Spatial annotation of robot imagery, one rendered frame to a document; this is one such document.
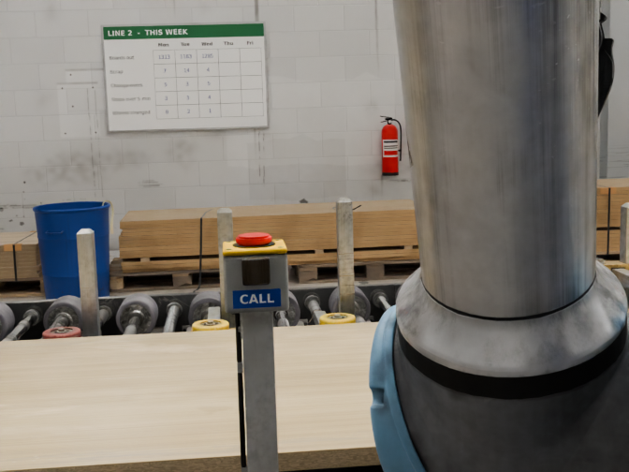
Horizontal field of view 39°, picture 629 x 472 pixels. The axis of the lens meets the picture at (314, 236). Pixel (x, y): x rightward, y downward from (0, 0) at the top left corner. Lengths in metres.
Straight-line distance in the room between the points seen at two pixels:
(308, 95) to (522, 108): 7.84
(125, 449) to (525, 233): 0.99
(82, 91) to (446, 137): 7.93
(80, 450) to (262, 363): 0.41
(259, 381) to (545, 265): 0.65
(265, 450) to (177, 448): 0.29
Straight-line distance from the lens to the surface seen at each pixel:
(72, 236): 6.57
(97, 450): 1.34
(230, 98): 8.15
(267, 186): 8.21
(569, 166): 0.40
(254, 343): 1.01
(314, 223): 6.97
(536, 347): 0.43
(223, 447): 1.31
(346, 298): 2.13
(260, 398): 1.03
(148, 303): 2.54
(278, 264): 0.98
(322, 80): 8.22
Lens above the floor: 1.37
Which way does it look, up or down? 8 degrees down
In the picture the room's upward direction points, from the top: 2 degrees counter-clockwise
